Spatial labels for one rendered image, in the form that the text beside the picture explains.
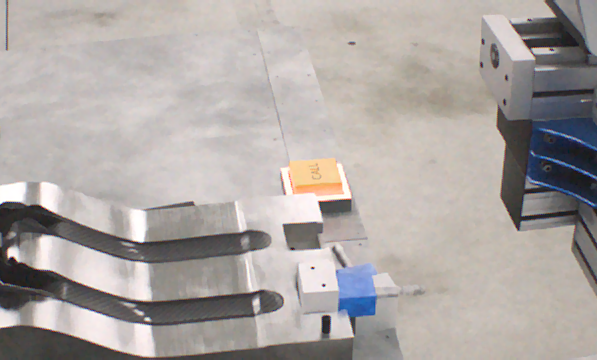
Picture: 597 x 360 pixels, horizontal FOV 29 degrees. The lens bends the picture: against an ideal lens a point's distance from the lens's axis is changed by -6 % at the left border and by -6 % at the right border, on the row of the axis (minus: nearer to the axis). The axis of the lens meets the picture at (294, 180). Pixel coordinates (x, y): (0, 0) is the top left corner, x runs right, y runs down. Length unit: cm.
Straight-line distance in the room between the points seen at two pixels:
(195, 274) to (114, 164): 39
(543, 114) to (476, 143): 169
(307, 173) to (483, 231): 140
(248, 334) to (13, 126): 68
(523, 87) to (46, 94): 74
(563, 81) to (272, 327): 55
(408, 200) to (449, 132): 35
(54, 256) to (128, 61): 70
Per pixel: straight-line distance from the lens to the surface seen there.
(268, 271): 129
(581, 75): 155
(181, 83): 183
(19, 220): 133
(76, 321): 120
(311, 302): 122
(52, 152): 169
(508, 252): 284
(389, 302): 133
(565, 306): 270
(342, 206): 153
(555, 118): 157
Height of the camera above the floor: 167
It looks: 33 degrees down
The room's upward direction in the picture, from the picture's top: straight up
